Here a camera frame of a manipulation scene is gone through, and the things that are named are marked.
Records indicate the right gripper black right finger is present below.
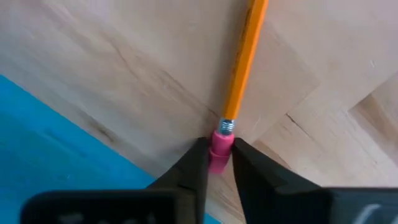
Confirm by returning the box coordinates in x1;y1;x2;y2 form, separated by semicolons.
231;138;398;224

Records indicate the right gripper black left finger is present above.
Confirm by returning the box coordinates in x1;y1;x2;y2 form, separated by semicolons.
20;136;210;224

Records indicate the yellow pencil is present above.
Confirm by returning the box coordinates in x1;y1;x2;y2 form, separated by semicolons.
208;0;270;175

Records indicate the teal plastic box lid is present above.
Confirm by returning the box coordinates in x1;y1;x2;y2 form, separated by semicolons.
0;74;222;224

